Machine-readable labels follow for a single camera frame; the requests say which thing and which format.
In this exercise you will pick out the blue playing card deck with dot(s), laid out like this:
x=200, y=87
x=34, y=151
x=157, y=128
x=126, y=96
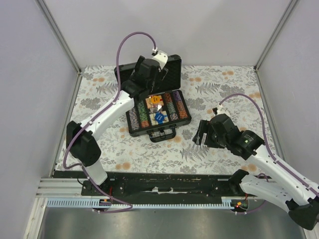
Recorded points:
x=152, y=118

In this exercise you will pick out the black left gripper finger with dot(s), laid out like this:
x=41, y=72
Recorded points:
x=161, y=75
x=151, y=87

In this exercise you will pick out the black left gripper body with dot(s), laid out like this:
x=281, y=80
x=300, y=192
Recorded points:
x=137, y=69

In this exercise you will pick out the blue small blind button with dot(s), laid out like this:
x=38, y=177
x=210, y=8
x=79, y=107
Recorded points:
x=159, y=117

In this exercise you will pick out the orange black chip row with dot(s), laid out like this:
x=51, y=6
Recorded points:
x=170, y=106

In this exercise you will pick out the green chip row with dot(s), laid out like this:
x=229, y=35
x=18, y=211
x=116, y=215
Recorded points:
x=143, y=115

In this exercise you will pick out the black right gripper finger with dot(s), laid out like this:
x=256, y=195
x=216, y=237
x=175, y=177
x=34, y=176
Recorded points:
x=202, y=129
x=199, y=140

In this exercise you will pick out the left aluminium frame post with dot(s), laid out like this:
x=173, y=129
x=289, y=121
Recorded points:
x=58, y=34

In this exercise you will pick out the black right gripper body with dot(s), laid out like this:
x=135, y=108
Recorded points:
x=214, y=141

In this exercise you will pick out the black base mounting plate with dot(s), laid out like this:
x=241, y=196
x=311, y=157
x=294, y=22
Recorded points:
x=131, y=184

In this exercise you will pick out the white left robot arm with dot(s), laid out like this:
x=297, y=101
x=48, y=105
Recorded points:
x=81, y=138

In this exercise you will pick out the blue tan chip row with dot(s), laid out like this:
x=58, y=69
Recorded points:
x=134, y=119

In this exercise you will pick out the orange big blind button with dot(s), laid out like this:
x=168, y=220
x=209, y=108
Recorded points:
x=155, y=99

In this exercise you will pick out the purple orange chip row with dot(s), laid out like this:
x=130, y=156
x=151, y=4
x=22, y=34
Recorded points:
x=180, y=106

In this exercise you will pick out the aluminium frame post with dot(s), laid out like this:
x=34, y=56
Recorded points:
x=58, y=34
x=276, y=32

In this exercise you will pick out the right aluminium frame post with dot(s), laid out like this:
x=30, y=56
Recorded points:
x=276, y=32

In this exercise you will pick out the red playing card deck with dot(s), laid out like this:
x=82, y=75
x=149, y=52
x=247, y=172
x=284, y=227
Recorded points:
x=150, y=105

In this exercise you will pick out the black poker set case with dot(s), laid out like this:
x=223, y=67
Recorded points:
x=171, y=83

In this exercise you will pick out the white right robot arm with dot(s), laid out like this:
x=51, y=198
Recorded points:
x=291, y=191

